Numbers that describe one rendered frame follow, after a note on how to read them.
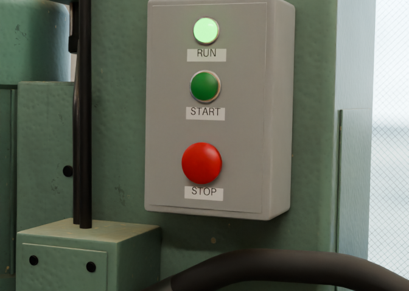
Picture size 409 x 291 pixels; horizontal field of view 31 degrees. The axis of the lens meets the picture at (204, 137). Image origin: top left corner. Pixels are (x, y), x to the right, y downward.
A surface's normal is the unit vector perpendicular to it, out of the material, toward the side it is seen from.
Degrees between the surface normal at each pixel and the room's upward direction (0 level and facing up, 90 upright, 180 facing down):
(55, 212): 90
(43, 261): 90
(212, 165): 91
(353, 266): 53
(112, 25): 90
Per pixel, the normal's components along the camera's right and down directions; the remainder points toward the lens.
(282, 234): -0.36, 0.04
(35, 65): 0.77, 0.05
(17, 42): 0.58, 0.05
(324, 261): -0.25, -0.58
